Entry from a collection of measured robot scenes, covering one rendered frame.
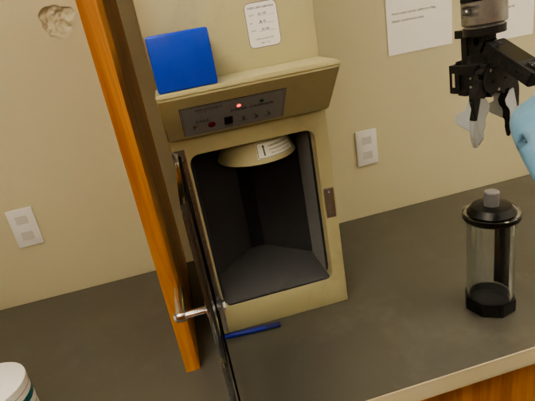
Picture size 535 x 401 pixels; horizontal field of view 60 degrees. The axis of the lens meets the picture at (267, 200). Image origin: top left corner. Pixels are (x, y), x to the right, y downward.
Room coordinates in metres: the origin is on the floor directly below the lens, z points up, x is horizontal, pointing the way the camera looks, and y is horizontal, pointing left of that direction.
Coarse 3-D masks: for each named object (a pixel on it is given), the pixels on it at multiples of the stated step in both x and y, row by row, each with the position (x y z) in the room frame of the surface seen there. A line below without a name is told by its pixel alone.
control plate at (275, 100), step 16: (256, 96) 0.82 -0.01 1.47; (272, 96) 0.83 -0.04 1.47; (192, 112) 0.81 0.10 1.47; (208, 112) 0.82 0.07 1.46; (224, 112) 0.83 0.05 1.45; (240, 112) 0.84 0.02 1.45; (272, 112) 0.87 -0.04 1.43; (192, 128) 0.84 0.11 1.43; (208, 128) 0.85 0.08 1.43; (224, 128) 0.86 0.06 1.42
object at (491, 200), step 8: (488, 192) 0.82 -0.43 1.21; (496, 192) 0.81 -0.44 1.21; (480, 200) 0.85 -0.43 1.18; (488, 200) 0.81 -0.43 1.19; (496, 200) 0.81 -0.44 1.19; (504, 200) 0.83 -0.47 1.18; (472, 208) 0.82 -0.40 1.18; (480, 208) 0.81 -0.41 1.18; (488, 208) 0.81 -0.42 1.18; (496, 208) 0.80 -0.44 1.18; (504, 208) 0.79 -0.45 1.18; (512, 208) 0.79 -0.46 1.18; (472, 216) 0.81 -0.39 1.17; (480, 216) 0.80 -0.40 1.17; (488, 216) 0.79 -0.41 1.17; (496, 216) 0.78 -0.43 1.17; (504, 216) 0.78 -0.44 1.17; (512, 216) 0.78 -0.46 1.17
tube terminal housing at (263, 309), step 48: (144, 0) 0.88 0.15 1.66; (192, 0) 0.90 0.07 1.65; (240, 0) 0.91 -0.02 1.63; (288, 0) 0.92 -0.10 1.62; (240, 48) 0.91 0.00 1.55; (288, 48) 0.92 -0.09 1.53; (192, 144) 0.89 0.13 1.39; (240, 144) 0.90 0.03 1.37; (336, 240) 0.93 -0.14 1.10; (336, 288) 0.93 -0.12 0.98
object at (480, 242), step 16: (464, 208) 0.85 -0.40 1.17; (480, 240) 0.79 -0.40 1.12; (496, 240) 0.78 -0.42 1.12; (512, 240) 0.78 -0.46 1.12; (480, 256) 0.79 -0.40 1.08; (496, 256) 0.78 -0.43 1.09; (512, 256) 0.78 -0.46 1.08; (480, 272) 0.79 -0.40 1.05; (496, 272) 0.78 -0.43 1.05; (512, 272) 0.78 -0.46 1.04; (480, 288) 0.79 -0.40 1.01; (496, 288) 0.78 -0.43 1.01; (512, 288) 0.78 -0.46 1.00; (496, 304) 0.78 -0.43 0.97
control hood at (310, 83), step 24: (240, 72) 0.88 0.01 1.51; (264, 72) 0.82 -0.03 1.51; (288, 72) 0.80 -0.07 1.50; (312, 72) 0.81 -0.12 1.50; (336, 72) 0.83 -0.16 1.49; (168, 96) 0.77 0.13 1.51; (192, 96) 0.78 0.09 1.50; (216, 96) 0.79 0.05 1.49; (240, 96) 0.81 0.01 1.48; (288, 96) 0.84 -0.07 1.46; (312, 96) 0.86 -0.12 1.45; (168, 120) 0.81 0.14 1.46; (264, 120) 0.88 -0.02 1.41
